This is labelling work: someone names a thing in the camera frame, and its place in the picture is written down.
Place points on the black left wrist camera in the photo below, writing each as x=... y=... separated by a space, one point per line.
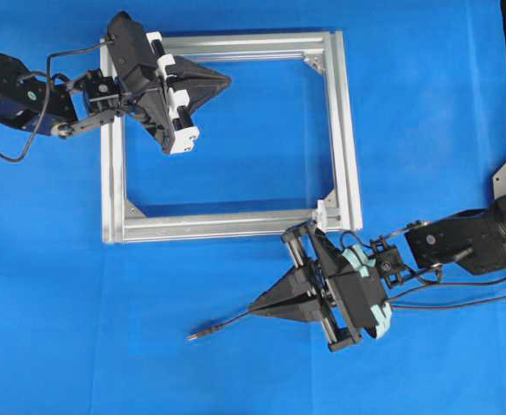
x=131 y=54

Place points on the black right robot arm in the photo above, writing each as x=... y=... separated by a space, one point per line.
x=474 y=239

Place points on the square aluminium extrusion frame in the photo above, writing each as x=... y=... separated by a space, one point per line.
x=324 y=51

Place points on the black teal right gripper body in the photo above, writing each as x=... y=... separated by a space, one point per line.
x=341 y=289

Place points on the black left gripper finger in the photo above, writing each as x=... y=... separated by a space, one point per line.
x=201 y=91
x=187 y=70

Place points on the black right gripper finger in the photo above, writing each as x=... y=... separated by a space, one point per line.
x=309 y=310
x=294 y=291

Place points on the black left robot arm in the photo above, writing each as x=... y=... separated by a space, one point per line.
x=52 y=104

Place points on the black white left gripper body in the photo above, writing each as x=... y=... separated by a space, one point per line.
x=165 y=93

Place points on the white string loop clip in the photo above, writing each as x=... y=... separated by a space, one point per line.
x=320 y=216

